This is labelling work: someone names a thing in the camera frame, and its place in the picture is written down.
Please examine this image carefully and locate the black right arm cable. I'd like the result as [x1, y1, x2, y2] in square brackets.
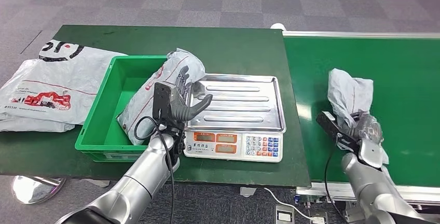
[324, 148, 348, 224]

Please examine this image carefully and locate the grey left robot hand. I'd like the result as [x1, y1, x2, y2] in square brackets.
[164, 66, 213, 134]

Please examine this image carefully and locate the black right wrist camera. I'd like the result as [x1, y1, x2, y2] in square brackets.
[316, 111, 360, 155]

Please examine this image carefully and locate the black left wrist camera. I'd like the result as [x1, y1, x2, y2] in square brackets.
[152, 81, 174, 120]

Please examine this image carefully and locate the white floor cable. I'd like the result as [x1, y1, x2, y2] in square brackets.
[262, 187, 325, 223]

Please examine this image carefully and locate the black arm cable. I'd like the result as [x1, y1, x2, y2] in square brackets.
[133, 116, 176, 224]
[324, 148, 348, 224]

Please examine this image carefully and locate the white bag with black print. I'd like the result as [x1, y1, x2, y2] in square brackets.
[36, 39, 129, 79]

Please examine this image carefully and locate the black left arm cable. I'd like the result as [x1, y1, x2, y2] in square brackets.
[133, 116, 176, 224]

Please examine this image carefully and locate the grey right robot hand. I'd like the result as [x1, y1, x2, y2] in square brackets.
[345, 110, 384, 148]

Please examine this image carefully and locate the white scale with steel tray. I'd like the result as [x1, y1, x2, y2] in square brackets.
[184, 73, 286, 163]

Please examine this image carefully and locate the chrome round table foot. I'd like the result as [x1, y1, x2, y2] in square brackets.
[11, 176, 66, 205]

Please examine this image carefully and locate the plain white bag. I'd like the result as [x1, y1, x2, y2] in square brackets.
[0, 112, 76, 133]

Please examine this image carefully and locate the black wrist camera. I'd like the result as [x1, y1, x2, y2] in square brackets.
[152, 81, 174, 120]
[316, 111, 360, 155]

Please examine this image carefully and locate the grey parcel with red print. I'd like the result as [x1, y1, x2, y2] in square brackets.
[327, 68, 391, 178]
[117, 48, 206, 147]

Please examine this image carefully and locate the green conveyor belt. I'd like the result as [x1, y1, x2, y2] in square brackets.
[269, 23, 440, 216]

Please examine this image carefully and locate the grey floor socket box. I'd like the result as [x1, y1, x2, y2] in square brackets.
[273, 205, 295, 224]

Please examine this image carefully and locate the floor socket with white plug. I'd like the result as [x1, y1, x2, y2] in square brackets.
[307, 210, 327, 224]

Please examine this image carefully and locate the green plastic crate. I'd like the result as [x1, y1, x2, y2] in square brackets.
[75, 55, 180, 163]

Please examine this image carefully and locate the white bag with red print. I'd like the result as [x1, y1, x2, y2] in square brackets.
[0, 59, 115, 126]

